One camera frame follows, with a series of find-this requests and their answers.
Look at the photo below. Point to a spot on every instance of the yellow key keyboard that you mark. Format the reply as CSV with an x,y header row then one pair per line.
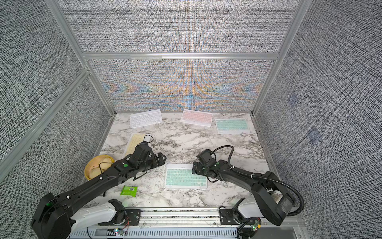
x,y
134,140

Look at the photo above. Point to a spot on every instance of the green key keyboard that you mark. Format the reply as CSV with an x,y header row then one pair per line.
x,y
179,176
232,126

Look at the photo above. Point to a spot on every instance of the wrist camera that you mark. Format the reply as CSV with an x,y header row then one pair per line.
x,y
142,150
206,159

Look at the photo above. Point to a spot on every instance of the pink key keyboard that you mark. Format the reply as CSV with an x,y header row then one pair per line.
x,y
197,118

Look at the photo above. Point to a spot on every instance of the green snack packet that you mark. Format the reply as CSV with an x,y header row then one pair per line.
x,y
129,191

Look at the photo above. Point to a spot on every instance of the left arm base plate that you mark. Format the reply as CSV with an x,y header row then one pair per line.
x,y
122,218

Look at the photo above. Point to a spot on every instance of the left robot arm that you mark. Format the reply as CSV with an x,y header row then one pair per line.
x,y
53,216

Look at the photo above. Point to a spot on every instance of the aluminium front rail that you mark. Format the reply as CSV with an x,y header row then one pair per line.
x,y
152,217

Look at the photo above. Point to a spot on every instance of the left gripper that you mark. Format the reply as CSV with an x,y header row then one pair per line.
x,y
156,163

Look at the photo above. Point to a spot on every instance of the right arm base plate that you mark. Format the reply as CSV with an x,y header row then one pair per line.
x,y
230,216

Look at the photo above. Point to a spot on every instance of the yellow bowl with buns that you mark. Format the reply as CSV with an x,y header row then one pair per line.
x,y
98,165

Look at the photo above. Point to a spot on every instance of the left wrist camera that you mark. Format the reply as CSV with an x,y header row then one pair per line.
x,y
142,150

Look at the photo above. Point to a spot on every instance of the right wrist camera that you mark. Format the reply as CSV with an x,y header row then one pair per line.
x,y
206,159

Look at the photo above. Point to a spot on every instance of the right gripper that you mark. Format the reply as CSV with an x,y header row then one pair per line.
x,y
198,169

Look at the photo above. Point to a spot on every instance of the white keyboard at back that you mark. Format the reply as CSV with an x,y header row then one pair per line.
x,y
145,118

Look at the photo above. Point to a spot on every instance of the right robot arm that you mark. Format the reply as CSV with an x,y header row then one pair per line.
x,y
275,199

